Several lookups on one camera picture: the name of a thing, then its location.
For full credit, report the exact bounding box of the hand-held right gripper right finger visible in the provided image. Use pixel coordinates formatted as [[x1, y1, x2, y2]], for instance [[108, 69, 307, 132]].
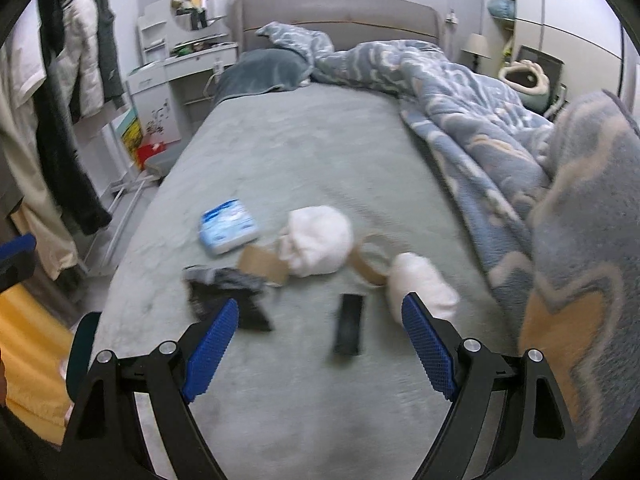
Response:
[[401, 293, 584, 480]]

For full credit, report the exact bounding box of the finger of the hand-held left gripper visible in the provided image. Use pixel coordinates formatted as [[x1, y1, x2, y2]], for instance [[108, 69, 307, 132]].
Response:
[[0, 233, 38, 292]]

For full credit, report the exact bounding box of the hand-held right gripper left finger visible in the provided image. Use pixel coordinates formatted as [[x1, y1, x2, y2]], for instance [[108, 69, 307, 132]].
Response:
[[60, 298, 241, 480]]

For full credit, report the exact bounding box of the grey and black cloth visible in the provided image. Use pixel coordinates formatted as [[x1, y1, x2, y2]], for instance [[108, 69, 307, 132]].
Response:
[[182, 266, 275, 333]]

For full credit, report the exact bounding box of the black rectangular object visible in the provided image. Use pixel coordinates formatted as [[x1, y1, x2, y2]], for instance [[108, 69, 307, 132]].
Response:
[[332, 292, 366, 358]]

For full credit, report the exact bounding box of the brown tape roll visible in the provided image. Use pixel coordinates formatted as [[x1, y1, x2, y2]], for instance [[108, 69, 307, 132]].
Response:
[[349, 234, 396, 288]]

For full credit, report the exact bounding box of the dark teal trash bin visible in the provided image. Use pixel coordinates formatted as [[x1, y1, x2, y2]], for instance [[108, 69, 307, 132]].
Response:
[[66, 311, 103, 403]]

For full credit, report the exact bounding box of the cream coat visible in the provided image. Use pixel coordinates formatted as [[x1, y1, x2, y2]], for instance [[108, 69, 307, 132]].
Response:
[[0, 25, 81, 281]]

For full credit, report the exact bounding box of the black fuzzy coat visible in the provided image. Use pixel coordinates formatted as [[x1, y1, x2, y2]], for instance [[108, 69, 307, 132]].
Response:
[[35, 0, 113, 236]]

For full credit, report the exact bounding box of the brown cardboard piece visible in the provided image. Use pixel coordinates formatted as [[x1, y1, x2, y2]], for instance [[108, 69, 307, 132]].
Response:
[[236, 244, 291, 287]]

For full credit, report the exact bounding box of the yellow cloth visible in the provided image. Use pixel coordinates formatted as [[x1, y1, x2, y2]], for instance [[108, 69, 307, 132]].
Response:
[[0, 285, 73, 448]]

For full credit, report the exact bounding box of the clothes rack wheeled base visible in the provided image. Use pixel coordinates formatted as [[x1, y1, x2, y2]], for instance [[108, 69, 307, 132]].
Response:
[[75, 105, 161, 271]]

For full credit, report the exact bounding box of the blue tissue pack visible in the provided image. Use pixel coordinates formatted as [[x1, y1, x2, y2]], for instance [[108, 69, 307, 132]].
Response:
[[200, 199, 261, 258]]

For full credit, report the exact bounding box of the yellow box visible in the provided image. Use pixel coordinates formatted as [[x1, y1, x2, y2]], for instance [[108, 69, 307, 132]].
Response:
[[117, 110, 143, 166]]

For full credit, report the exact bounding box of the white puffer jacket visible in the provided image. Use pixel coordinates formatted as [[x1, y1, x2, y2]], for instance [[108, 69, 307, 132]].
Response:
[[50, 0, 103, 123]]

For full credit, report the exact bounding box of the white cabinet shelf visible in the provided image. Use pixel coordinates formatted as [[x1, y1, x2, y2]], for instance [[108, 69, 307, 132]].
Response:
[[126, 0, 240, 148]]

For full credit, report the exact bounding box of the dark green garment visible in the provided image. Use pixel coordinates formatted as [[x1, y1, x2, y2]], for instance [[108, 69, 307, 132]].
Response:
[[90, 0, 128, 111]]

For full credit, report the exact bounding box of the bed with grey cover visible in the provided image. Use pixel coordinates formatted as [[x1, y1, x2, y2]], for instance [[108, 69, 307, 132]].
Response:
[[92, 0, 566, 480]]

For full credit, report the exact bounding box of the blue patterned blanket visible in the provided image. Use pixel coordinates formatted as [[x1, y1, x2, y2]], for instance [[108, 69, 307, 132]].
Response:
[[256, 21, 640, 476]]

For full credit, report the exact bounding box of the cat-shaped pet bed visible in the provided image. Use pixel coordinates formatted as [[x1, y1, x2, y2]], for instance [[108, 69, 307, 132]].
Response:
[[500, 59, 551, 111]]

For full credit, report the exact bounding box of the grey-blue plush throw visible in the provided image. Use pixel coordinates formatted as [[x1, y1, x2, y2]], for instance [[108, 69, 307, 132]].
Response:
[[212, 49, 313, 106]]

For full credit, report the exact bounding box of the table lamp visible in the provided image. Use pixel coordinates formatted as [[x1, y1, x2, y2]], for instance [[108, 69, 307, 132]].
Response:
[[460, 33, 490, 72]]

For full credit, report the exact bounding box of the round mirror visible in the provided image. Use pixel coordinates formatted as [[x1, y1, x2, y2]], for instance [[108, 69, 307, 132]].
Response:
[[171, 0, 231, 32]]

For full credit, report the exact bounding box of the black framed panel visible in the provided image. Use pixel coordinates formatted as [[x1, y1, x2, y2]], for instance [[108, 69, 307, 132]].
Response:
[[515, 45, 565, 91]]

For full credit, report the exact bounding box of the grey padded headboard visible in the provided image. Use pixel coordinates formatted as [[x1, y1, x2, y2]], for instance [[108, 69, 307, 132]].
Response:
[[232, 0, 447, 56]]

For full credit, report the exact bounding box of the light blue plush toy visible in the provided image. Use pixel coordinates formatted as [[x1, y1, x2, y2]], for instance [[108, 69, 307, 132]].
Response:
[[487, 0, 516, 23]]

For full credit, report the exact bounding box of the white wardrobe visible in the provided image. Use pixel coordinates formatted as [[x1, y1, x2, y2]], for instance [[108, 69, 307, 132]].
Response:
[[482, 0, 626, 106]]

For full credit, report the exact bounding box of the white power strip cable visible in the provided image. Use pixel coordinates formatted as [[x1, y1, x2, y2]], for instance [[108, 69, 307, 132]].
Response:
[[202, 60, 224, 103]]

